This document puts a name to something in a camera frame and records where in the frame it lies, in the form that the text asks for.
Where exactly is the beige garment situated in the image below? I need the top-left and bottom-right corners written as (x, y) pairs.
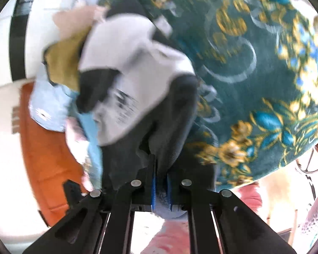
top-left (53, 5), bottom-right (109, 40)

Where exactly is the mustard yellow knit sweater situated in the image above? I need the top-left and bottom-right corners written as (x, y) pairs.
top-left (43, 26), bottom-right (92, 92)

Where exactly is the pink quilted blanket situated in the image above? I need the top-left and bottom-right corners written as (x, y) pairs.
top-left (140, 182), bottom-right (263, 254)

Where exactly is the light blue daisy pillow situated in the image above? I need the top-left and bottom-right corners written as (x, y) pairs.
top-left (28, 63), bottom-right (77, 132)

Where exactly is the black and white fleece jacket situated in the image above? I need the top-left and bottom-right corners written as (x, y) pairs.
top-left (75, 0), bottom-right (221, 221)

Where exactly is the folded pink floral garment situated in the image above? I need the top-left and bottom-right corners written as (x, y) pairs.
top-left (65, 116), bottom-right (94, 192)

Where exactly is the teal floral bed blanket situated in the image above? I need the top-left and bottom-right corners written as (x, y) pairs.
top-left (99, 0), bottom-right (318, 190)

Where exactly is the white glossy wardrobe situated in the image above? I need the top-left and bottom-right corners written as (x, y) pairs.
top-left (0, 0), bottom-right (98, 86)

